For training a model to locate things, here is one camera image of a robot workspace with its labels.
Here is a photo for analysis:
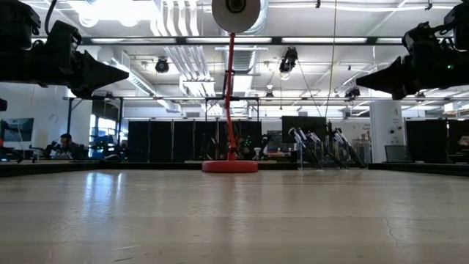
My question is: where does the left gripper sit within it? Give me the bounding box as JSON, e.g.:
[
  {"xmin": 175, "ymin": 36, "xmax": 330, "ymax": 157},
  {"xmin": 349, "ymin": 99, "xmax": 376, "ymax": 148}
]
[{"xmin": 27, "ymin": 49, "xmax": 130, "ymax": 100}]

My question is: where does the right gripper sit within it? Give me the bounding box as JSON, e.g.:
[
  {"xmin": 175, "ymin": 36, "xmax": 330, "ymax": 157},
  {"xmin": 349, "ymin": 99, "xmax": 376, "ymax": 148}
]
[{"xmin": 355, "ymin": 47, "xmax": 454, "ymax": 100}]

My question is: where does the white round column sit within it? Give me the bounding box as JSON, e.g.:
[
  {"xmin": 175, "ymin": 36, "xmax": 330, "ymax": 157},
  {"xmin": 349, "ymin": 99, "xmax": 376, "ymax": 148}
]
[{"xmin": 369, "ymin": 100, "xmax": 407, "ymax": 164}]

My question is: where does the grey bin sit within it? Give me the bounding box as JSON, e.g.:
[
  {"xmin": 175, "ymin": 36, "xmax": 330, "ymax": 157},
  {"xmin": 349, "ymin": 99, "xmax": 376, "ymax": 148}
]
[{"xmin": 384, "ymin": 144, "xmax": 411, "ymax": 163}]

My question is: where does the person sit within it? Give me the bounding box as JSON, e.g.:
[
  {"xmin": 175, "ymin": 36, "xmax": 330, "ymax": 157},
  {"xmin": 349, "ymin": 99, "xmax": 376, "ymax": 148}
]
[{"xmin": 54, "ymin": 133, "xmax": 80, "ymax": 161}]

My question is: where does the black monitor screen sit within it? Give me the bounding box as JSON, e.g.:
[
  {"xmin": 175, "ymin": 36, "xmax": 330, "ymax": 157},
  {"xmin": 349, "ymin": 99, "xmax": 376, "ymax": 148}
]
[{"xmin": 281, "ymin": 115, "xmax": 328, "ymax": 144}]

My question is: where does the clear acrylic brush holder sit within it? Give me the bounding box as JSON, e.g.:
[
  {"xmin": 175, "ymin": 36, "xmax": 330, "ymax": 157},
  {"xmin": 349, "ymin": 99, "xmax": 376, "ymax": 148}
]
[{"xmin": 292, "ymin": 141, "xmax": 346, "ymax": 170}]

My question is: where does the overhead bar with light strips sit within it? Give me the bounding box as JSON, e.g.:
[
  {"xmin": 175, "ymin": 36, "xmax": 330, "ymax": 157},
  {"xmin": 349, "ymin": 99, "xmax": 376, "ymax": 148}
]
[{"xmin": 31, "ymin": 35, "xmax": 469, "ymax": 46}]

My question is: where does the red desk lamp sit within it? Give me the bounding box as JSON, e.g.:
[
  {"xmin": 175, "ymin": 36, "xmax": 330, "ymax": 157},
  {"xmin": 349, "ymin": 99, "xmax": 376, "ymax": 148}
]
[{"xmin": 201, "ymin": 0, "xmax": 262, "ymax": 174}]

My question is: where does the black background gantry frame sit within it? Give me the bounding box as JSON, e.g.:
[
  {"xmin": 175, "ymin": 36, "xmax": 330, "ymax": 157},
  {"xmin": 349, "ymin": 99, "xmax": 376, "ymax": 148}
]
[{"xmin": 62, "ymin": 95, "xmax": 469, "ymax": 122}]

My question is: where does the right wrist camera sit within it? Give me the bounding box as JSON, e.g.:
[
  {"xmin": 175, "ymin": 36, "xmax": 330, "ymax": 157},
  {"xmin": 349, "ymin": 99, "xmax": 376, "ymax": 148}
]
[{"xmin": 402, "ymin": 21, "xmax": 432, "ymax": 51}]

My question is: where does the black partition wall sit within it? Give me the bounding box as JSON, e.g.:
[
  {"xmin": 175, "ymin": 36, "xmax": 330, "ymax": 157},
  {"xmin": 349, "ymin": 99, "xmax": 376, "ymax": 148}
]
[
  {"xmin": 127, "ymin": 120, "xmax": 263, "ymax": 163},
  {"xmin": 405, "ymin": 119, "xmax": 469, "ymax": 164}
]

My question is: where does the black left wrist camera cable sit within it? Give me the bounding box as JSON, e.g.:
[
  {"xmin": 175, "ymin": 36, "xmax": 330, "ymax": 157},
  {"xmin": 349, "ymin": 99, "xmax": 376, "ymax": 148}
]
[{"xmin": 43, "ymin": 0, "xmax": 59, "ymax": 36}]

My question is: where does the dark wall picture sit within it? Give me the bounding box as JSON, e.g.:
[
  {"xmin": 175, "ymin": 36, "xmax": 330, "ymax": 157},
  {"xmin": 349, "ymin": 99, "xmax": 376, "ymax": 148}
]
[{"xmin": 1, "ymin": 117, "xmax": 35, "ymax": 143}]

